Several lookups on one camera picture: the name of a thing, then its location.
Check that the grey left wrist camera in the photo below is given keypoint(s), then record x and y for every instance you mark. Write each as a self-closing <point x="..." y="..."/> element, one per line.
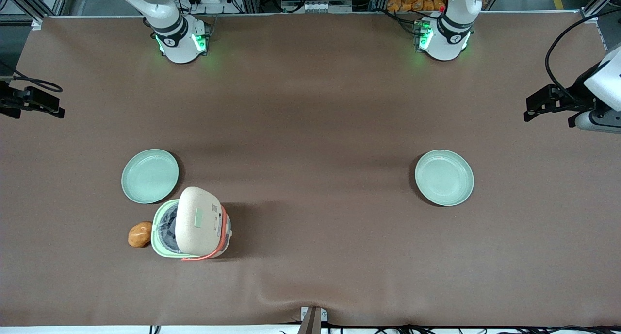
<point x="599" y="122"/>

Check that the pale green plate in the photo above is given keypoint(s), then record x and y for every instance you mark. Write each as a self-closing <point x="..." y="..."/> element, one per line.
<point x="444" y="177"/>
<point x="149" y="176"/>

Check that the brown mount bar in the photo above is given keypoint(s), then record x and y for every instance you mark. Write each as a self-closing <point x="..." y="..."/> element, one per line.
<point x="310" y="324"/>

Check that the aluminium frame profile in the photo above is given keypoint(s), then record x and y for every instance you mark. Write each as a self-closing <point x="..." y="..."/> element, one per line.
<point x="599" y="13"/>
<point x="41" y="8"/>

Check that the grey metal clamp bracket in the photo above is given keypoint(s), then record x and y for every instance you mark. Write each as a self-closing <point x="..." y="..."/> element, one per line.
<point x="324" y="314"/>

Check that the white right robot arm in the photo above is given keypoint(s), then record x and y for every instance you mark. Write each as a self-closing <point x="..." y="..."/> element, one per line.
<point x="174" y="33"/>

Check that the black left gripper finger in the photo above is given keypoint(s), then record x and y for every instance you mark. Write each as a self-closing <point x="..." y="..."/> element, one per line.
<point x="543" y="112"/>
<point x="550" y="95"/>

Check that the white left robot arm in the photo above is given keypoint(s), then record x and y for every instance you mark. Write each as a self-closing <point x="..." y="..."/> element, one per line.
<point x="449" y="33"/>

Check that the cream rice cooker orange trim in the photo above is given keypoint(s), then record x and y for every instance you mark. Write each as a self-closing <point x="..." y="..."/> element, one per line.
<point x="199" y="222"/>

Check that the white connector block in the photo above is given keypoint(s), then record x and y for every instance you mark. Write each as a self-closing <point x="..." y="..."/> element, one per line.
<point x="327" y="6"/>

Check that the brown bread roll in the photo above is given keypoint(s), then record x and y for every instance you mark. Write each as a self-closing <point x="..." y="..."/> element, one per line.
<point x="139" y="234"/>

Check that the brown table cloth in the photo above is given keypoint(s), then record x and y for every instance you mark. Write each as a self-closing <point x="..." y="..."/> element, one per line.
<point x="310" y="130"/>

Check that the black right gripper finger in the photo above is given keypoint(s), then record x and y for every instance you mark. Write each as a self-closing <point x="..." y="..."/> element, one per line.
<point x="41" y="96"/>
<point x="43" y="108"/>

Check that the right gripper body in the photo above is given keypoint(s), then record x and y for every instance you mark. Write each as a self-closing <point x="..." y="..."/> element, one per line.
<point x="10" y="99"/>

